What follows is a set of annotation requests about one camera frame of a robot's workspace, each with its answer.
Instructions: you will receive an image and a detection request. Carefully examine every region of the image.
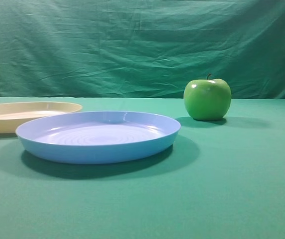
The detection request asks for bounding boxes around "green backdrop cloth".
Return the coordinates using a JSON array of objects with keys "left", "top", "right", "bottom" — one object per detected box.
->
[{"left": 0, "top": 0, "right": 285, "bottom": 99}]

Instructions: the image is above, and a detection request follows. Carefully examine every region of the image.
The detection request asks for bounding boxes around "yellow plastic plate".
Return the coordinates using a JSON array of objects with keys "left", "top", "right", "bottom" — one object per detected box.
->
[{"left": 0, "top": 102, "right": 83, "bottom": 133}]

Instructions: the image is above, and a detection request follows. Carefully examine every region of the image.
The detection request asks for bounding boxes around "green apple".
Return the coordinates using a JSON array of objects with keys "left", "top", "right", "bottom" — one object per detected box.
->
[{"left": 183, "top": 73, "right": 232, "bottom": 121}]

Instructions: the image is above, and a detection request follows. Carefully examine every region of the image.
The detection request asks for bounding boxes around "green table cloth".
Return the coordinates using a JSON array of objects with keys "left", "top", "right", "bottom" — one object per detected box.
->
[{"left": 0, "top": 98, "right": 285, "bottom": 239}]

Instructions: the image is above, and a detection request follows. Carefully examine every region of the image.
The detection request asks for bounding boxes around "blue plastic plate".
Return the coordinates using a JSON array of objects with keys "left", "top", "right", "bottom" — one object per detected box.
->
[{"left": 16, "top": 111, "right": 181, "bottom": 164}]

